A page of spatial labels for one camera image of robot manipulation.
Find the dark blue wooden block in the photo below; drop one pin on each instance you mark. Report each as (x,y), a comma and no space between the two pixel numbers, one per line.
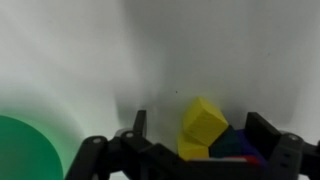
(226,143)

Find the yellow wooden block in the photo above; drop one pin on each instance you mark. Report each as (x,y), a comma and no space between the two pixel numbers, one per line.
(191,150)
(203,121)

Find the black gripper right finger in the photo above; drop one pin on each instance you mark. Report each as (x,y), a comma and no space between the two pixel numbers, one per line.
(286,153)

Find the red wooden block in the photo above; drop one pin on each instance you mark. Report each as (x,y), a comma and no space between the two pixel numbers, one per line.
(248,159)

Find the green plastic bowl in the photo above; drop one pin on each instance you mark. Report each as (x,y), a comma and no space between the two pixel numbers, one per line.
(26,153)

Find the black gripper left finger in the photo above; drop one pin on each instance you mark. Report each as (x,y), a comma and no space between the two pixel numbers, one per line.
(93,156)

